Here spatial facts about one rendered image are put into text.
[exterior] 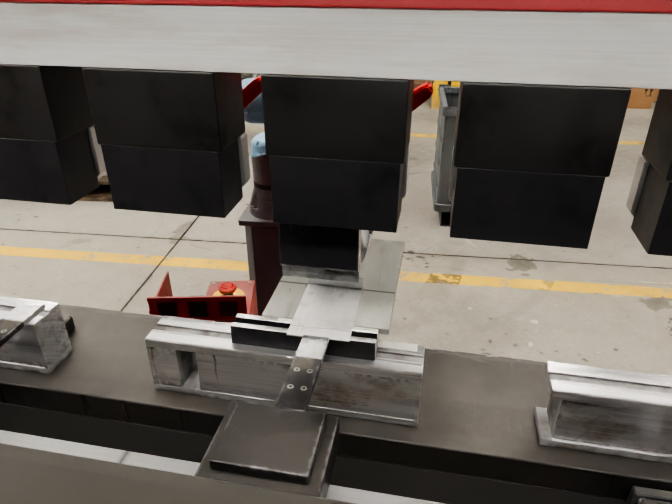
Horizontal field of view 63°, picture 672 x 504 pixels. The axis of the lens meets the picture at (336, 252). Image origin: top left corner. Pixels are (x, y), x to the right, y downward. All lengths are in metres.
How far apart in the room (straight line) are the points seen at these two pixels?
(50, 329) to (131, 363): 0.13
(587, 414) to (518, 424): 0.10
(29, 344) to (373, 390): 0.52
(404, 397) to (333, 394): 0.10
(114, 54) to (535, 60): 0.42
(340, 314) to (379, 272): 0.13
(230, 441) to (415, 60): 0.40
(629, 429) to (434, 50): 0.53
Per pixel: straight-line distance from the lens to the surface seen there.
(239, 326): 0.76
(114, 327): 1.03
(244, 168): 0.69
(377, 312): 0.78
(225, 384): 0.82
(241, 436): 0.57
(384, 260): 0.91
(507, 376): 0.90
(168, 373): 0.85
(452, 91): 3.67
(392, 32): 0.55
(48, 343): 0.95
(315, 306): 0.79
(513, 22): 0.55
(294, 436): 0.56
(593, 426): 0.80
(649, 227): 0.65
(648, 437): 0.83
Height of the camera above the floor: 1.45
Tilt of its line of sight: 29 degrees down
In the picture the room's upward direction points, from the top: straight up
